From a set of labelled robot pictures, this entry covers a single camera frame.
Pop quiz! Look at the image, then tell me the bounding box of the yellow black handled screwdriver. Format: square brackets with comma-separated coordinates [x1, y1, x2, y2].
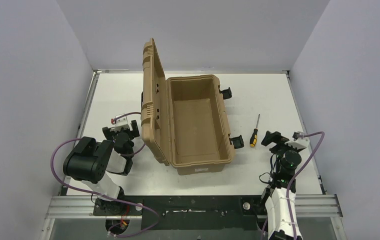
[249, 114, 260, 148]

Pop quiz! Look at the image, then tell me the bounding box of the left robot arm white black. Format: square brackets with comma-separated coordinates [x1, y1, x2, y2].
[63, 117, 140, 216]

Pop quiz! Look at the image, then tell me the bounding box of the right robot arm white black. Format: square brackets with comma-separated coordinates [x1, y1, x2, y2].
[259, 131, 303, 240]

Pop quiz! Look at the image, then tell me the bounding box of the tan plastic toolbox bin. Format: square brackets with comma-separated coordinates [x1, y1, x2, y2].
[141, 38, 244, 176]

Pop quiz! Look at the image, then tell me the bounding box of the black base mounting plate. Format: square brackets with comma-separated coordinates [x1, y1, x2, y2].
[92, 195, 267, 231]

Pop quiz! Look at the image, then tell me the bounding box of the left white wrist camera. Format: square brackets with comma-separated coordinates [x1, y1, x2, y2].
[111, 114, 130, 132]

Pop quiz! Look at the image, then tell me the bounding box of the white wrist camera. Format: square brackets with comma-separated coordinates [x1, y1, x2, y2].
[285, 131, 310, 150]
[111, 114, 130, 132]

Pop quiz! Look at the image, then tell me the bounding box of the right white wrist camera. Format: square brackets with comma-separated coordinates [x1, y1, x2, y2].
[285, 131, 310, 150]

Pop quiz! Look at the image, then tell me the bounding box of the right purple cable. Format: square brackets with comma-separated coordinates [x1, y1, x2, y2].
[261, 131, 326, 240]

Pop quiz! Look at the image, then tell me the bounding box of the aluminium frame rail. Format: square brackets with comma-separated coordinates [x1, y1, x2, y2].
[45, 195, 343, 219]

